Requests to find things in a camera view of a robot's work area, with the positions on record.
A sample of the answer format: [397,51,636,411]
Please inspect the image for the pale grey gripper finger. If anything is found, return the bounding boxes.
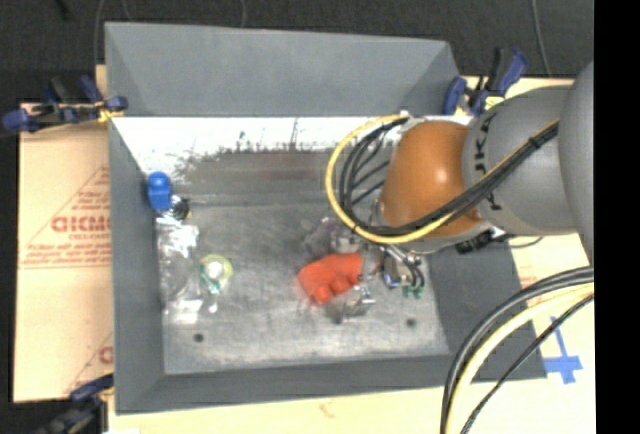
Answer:
[325,284,377,325]
[304,217,369,257]

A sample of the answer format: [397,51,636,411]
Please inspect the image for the orange-red toy food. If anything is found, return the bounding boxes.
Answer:
[296,251,365,306]

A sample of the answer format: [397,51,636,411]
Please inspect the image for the grey metal bin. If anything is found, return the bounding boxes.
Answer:
[103,21,547,413]

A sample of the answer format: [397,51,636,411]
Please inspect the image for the clear glass with green rim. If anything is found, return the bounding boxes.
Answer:
[198,251,235,316]

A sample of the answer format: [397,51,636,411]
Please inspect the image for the small black round object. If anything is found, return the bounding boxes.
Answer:
[170,195,192,222]

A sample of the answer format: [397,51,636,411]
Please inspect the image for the clear plastic bottle blue cap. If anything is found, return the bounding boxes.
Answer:
[146,170,202,326]

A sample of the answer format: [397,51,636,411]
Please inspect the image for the black cylinder on white bracket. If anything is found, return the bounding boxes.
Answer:
[455,227,507,255]

